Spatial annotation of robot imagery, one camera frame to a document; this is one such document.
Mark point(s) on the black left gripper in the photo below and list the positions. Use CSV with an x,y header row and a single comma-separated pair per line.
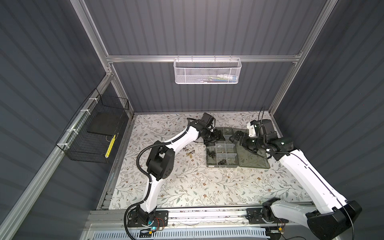
x,y
216,136

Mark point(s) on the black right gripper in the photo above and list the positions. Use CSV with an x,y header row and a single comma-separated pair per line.
x,y
243,136

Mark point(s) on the black hex bolt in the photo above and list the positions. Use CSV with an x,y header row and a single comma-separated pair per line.
x,y
212,154

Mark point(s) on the translucent green organizer box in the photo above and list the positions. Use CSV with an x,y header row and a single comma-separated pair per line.
x,y
235,154

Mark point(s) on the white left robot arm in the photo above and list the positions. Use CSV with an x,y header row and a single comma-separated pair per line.
x,y
156,161

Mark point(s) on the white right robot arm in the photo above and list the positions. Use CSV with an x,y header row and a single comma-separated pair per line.
x,y
331,215

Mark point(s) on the yellow marker pen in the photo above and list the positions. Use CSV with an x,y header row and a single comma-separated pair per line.
x,y
110,147

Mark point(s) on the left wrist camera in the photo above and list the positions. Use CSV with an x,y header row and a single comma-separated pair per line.
x,y
208,121

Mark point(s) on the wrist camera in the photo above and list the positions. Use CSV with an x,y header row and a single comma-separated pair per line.
x,y
260,127
208,121

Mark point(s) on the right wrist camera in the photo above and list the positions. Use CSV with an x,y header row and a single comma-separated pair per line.
x,y
260,127

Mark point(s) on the white wire mesh basket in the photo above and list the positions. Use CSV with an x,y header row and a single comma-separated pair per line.
x,y
207,71

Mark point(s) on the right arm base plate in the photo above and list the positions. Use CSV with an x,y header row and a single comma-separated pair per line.
x,y
262,215

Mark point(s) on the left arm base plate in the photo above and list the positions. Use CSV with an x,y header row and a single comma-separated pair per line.
x,y
139,218

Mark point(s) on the black wire basket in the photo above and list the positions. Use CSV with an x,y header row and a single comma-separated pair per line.
x,y
87,138

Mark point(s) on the aluminium front rail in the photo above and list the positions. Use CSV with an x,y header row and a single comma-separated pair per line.
x,y
205,217

